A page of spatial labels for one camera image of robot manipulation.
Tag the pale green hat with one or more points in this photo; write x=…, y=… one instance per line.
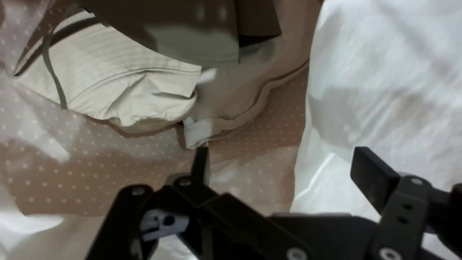
x=119, y=76

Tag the white cloth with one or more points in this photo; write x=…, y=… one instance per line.
x=382, y=72

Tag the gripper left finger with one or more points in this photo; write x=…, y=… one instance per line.
x=216, y=216

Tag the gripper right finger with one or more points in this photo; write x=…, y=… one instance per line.
x=404, y=209

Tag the dark brown hat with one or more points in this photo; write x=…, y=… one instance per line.
x=173, y=18

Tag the basket with dotted fabric lining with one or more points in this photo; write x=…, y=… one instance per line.
x=90, y=169

